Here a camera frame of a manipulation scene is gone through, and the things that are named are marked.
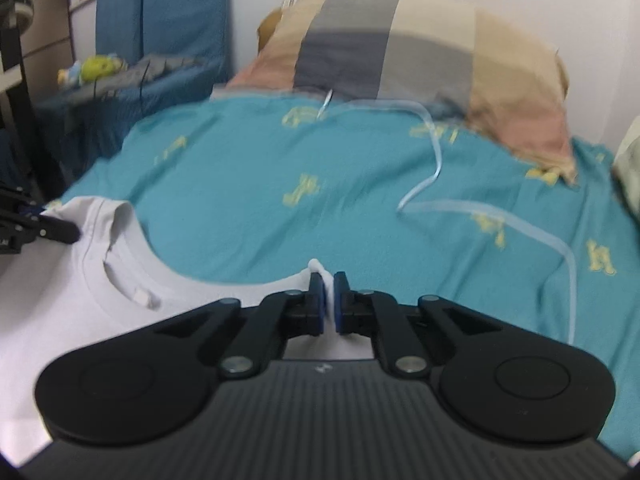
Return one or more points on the wooden shelf unit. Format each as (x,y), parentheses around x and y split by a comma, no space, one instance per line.
(50,20)

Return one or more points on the plaid pillow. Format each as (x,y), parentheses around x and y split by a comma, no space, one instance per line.
(400,55)

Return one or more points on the cream pillow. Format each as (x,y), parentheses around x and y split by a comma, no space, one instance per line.
(629,160)

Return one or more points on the blue fabric chair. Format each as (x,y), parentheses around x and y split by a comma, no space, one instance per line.
(160,25)

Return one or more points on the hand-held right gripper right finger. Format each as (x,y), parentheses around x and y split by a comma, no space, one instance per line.
(340,305)

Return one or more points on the yellow plush toy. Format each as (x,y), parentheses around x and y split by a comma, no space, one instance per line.
(95,68)

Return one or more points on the black stand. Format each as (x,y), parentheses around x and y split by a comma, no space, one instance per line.
(22,90)

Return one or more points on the white t-shirt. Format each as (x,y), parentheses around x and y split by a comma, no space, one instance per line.
(100,290)

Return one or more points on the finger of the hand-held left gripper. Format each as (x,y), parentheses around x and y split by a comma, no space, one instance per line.
(55,230)

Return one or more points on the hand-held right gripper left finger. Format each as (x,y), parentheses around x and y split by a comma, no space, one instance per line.
(317,300)

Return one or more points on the teal printed bed sheet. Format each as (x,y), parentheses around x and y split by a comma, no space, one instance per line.
(300,180)

